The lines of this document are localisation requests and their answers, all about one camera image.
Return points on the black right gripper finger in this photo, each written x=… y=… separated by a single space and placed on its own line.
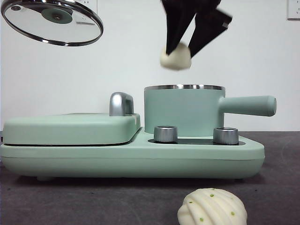
x=208 y=25
x=178 y=21

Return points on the smooth white steamed bun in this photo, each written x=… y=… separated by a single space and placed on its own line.
x=178 y=59

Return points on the glass lid with green knob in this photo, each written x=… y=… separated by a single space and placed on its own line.
x=56 y=15

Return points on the pleated bun with green specks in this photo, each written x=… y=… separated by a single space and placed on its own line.
x=211 y=208

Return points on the silver control knob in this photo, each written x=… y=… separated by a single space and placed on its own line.
x=225 y=136
x=165 y=134

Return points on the green breakfast machine base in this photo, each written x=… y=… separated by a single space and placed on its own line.
x=140 y=161

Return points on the green hinged griddle cover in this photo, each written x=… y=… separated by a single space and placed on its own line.
x=70 y=129

